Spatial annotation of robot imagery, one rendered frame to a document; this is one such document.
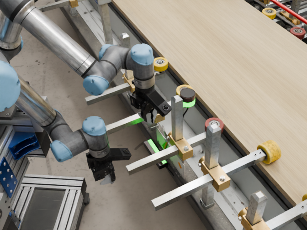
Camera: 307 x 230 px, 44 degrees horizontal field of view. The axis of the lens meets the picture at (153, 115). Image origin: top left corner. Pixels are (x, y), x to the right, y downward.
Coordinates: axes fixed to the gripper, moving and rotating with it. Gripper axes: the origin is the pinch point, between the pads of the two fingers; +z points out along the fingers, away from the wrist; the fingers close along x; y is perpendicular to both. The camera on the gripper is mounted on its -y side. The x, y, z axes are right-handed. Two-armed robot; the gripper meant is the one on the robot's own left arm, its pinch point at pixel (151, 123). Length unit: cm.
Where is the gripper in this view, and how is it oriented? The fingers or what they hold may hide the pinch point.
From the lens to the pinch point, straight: 150.9
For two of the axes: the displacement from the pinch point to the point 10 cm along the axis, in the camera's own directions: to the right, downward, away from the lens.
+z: 0.5, 7.0, 7.1
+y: -7.3, -4.6, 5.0
